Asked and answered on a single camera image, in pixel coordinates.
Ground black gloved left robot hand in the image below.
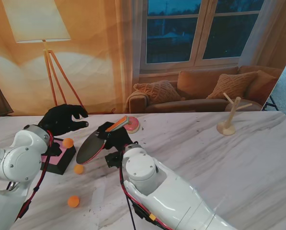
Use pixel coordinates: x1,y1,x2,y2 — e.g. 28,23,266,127
38,104,90,138

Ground pink frosted toy donut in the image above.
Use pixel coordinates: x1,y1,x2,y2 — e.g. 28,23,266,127
124,116,140,134

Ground black box pink inside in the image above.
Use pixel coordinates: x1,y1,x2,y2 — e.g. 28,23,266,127
39,138,77,175

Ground black red ping pong bat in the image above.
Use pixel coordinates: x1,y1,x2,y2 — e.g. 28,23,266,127
76,115,129,165

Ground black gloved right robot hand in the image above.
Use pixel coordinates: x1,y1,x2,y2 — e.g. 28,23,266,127
96,121,134,151

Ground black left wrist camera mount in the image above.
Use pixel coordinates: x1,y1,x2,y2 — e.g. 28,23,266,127
46,142,62,158

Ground red black right arm cable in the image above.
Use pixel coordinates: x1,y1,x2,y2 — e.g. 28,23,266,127
118,165,172,230

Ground red left arm cable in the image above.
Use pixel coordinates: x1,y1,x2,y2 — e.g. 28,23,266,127
13,130,55,223

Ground printed living room backdrop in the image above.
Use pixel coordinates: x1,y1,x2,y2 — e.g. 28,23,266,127
0,0,286,116

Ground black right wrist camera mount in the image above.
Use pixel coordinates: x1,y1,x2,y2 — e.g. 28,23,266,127
104,152,123,168

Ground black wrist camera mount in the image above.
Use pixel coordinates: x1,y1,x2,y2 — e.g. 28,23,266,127
46,142,62,158
104,152,123,168

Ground black tripod stand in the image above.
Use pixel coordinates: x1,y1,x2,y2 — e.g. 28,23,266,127
262,94,279,112

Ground wooden mug tree stand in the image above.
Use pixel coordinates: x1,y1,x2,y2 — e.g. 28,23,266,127
216,92,253,137

